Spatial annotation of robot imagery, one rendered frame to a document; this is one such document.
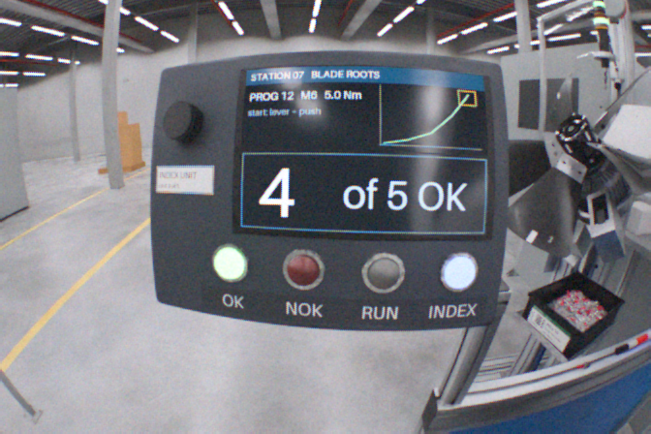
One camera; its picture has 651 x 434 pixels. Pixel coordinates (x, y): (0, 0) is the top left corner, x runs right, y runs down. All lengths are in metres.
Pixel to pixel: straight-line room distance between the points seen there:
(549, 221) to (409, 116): 0.66
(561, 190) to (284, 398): 1.35
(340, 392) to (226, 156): 1.35
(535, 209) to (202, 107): 0.77
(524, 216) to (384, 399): 1.03
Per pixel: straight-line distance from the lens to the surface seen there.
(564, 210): 0.83
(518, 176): 1.06
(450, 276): 0.19
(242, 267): 0.19
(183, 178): 0.21
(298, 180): 0.18
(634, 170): 0.74
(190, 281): 0.22
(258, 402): 1.45
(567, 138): 0.91
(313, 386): 1.49
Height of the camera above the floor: 1.21
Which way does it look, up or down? 15 degrees down
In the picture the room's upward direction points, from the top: straight up
